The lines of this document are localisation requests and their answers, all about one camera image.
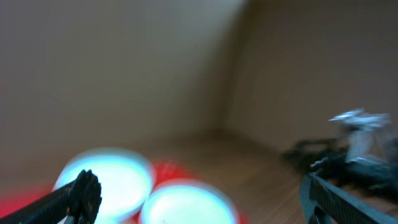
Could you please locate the light blue plate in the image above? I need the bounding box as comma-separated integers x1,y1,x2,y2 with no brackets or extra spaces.
53,147,155,224
138,179,240,224

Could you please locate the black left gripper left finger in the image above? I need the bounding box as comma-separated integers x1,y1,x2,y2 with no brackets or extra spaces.
1,170,102,224

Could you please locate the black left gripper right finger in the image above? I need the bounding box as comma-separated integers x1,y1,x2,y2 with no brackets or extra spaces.
299,174,397,224

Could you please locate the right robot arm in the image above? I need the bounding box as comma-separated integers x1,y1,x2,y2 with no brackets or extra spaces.
279,108,397,202

